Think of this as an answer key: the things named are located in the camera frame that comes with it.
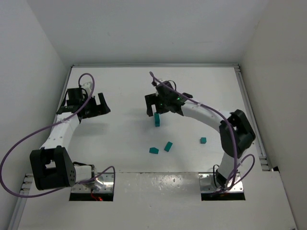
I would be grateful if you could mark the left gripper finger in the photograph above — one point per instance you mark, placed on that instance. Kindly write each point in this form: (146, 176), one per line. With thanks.
(102, 100)
(103, 110)

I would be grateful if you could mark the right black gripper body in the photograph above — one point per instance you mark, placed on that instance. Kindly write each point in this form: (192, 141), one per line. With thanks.
(152, 100)

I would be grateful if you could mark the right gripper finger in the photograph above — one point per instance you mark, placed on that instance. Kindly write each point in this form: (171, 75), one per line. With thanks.
(161, 109)
(150, 101)

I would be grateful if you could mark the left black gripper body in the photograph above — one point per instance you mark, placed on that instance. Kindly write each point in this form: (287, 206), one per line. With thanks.
(95, 108)

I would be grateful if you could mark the teal arch block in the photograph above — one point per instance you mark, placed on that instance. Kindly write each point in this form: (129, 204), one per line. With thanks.
(157, 121)

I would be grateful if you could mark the teal cube block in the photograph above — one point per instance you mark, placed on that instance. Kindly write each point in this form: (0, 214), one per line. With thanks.
(203, 140)

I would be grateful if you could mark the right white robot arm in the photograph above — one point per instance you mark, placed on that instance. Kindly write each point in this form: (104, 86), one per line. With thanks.
(236, 133)

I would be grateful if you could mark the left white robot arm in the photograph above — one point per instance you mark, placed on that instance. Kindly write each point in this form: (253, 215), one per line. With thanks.
(51, 165)

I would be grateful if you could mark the teal small rectangular block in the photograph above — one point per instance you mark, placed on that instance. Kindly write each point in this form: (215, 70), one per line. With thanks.
(168, 146)

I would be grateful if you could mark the teal pentagon roof block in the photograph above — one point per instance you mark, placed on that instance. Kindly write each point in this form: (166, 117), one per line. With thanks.
(153, 150)

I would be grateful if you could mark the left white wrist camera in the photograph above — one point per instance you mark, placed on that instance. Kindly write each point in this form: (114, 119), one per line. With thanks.
(88, 87)

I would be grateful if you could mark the aluminium frame rail back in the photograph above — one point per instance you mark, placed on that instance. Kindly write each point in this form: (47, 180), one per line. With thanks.
(95, 65)

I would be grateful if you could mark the aluminium frame rail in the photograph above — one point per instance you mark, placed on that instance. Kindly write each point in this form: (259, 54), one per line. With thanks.
(28, 180)
(258, 143)
(95, 65)

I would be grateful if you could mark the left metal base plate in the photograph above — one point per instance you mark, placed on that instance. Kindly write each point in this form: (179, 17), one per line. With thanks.
(103, 184)

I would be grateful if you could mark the metal base plate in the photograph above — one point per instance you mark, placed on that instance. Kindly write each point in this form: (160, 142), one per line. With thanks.
(207, 186)
(103, 184)

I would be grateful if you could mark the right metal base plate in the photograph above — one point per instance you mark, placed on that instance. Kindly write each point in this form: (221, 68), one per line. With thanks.
(207, 186)

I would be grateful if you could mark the aluminium frame rail right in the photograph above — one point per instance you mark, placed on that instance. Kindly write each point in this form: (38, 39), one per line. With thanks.
(258, 143)

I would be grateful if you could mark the aluminium frame rail left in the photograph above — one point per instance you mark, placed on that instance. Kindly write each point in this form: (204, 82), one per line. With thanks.
(28, 180)

